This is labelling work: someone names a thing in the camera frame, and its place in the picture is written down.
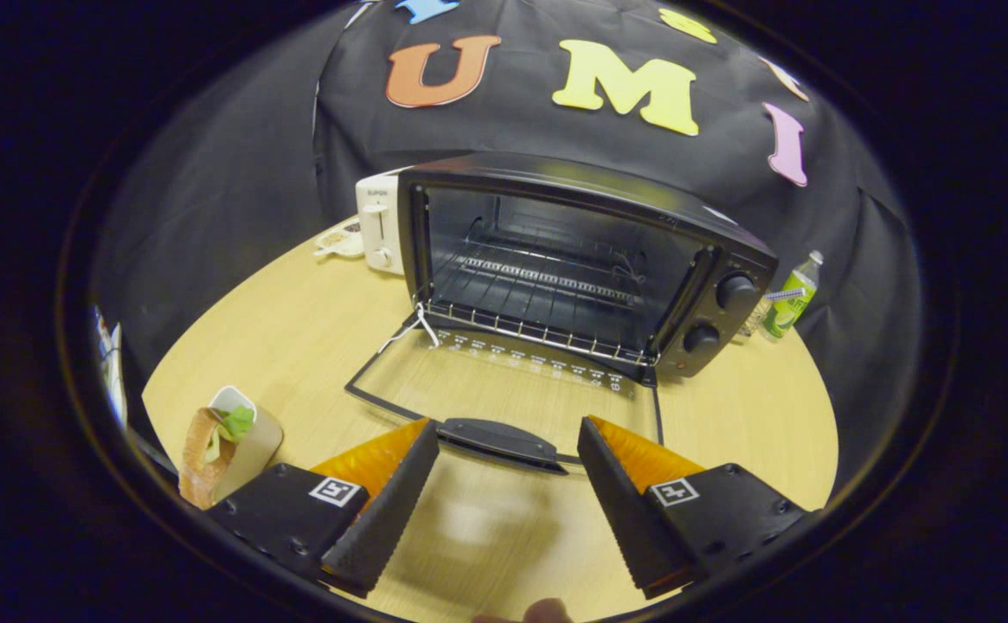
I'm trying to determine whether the metal wire rack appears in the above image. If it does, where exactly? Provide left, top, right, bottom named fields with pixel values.
left=742, top=290, right=803, bottom=338

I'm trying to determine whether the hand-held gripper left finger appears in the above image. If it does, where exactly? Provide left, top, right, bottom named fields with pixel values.
left=205, top=418, right=441, bottom=598

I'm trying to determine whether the white slot toaster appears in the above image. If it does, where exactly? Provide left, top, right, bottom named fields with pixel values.
left=356, top=173, right=409, bottom=276

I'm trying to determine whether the black toaster oven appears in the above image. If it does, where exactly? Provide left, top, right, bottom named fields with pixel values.
left=345, top=153, right=779, bottom=475

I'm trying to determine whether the small white plate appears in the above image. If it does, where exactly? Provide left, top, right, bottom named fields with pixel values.
left=313, top=218, right=366, bottom=260

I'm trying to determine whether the black backdrop cloth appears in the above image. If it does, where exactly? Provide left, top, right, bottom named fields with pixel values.
left=93, top=0, right=920, bottom=485

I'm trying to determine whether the green label plastic bottle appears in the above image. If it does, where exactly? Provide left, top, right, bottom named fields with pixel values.
left=761, top=251, right=825, bottom=341

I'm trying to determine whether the lettuce sandwich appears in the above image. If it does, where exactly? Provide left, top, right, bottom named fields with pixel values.
left=179, top=405, right=255, bottom=510

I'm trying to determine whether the white sandwich holder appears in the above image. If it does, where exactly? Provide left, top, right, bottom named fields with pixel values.
left=208, top=386, right=284, bottom=504

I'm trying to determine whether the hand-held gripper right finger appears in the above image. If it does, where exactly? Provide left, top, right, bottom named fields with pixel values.
left=577, top=415, right=820, bottom=600

